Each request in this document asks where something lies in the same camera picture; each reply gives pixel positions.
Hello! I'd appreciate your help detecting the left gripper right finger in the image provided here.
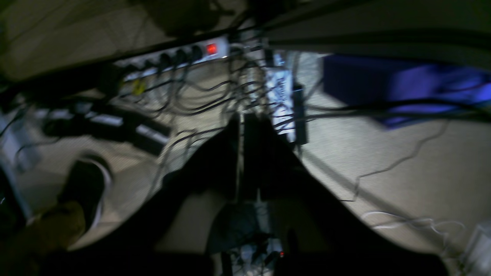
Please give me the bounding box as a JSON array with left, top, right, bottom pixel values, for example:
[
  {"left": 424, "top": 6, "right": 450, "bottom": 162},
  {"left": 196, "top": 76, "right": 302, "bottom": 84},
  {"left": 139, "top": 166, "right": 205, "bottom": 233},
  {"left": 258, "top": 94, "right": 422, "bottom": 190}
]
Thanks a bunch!
[{"left": 242, "top": 115, "right": 448, "bottom": 276}]

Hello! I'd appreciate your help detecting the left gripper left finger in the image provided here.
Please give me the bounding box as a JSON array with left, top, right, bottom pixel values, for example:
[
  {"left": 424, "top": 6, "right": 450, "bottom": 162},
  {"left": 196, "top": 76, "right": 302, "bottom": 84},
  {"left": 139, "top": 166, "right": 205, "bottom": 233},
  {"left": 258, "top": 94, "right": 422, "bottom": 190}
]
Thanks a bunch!
[{"left": 40, "top": 115, "right": 240, "bottom": 276}]

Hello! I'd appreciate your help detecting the black power strip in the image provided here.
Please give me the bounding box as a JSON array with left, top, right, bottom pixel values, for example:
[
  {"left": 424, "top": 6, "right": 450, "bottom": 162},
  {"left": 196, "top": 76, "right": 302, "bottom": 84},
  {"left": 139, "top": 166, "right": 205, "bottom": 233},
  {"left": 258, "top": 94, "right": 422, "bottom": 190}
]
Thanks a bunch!
[{"left": 114, "top": 36, "right": 230, "bottom": 81}]

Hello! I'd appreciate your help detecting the black shoe white sole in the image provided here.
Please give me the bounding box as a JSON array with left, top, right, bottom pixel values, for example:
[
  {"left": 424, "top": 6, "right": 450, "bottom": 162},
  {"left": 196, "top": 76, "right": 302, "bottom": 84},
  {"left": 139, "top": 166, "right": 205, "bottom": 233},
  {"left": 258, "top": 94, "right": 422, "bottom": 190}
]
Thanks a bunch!
[{"left": 57, "top": 151, "right": 114, "bottom": 233}]

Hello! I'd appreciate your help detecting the blue plastic box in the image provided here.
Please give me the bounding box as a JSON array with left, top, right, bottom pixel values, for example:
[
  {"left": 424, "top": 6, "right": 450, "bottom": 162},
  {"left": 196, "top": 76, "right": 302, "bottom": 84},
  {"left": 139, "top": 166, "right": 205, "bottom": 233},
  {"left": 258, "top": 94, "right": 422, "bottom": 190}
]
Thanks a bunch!
[{"left": 322, "top": 54, "right": 490, "bottom": 121}]

